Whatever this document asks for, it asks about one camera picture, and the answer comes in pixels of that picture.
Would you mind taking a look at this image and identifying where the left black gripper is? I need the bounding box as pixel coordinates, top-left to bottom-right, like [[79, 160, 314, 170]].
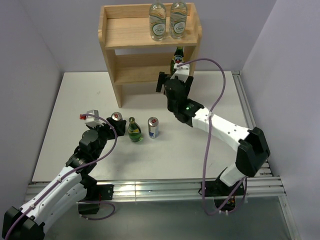
[[88, 117, 126, 159]]

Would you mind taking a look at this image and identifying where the green Perrier bottle yellow label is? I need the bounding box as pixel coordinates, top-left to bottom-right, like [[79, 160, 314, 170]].
[[127, 116, 143, 143]]

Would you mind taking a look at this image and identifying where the green Perrier bottle red label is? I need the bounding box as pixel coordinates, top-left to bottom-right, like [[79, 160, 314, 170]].
[[170, 46, 185, 75]]

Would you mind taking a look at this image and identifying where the clear glass bottle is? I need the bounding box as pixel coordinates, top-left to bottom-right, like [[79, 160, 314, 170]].
[[148, 0, 167, 41], [169, 0, 188, 39]]

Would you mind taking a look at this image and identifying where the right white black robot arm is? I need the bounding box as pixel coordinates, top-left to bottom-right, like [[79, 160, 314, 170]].
[[156, 71, 271, 195]]

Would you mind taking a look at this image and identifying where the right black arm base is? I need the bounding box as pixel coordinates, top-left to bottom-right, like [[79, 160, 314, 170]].
[[205, 178, 247, 213]]

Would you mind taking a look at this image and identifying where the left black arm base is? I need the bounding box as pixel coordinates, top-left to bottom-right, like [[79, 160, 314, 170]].
[[78, 184, 114, 215]]

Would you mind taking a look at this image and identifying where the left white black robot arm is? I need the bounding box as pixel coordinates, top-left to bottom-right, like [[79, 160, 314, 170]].
[[2, 113, 127, 240]]

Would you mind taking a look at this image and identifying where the wooden three-tier shelf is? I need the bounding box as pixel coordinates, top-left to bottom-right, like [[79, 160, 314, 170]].
[[98, 2, 203, 107]]

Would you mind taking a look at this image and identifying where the silver blue can left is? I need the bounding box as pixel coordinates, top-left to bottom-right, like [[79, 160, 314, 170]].
[[111, 111, 123, 121]]

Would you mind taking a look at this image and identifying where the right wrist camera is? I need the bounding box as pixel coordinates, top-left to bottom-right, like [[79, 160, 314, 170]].
[[170, 63, 190, 82]]

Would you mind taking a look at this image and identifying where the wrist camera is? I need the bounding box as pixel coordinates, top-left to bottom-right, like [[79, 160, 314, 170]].
[[79, 109, 104, 128], [170, 63, 190, 82]]

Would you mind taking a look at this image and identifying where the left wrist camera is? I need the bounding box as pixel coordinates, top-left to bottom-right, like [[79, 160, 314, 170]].
[[79, 109, 104, 128]]

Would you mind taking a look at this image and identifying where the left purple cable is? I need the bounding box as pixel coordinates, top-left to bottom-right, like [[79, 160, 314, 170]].
[[4, 112, 118, 240]]

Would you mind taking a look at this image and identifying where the aluminium frame rail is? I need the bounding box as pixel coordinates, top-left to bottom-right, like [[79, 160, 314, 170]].
[[24, 70, 301, 240]]

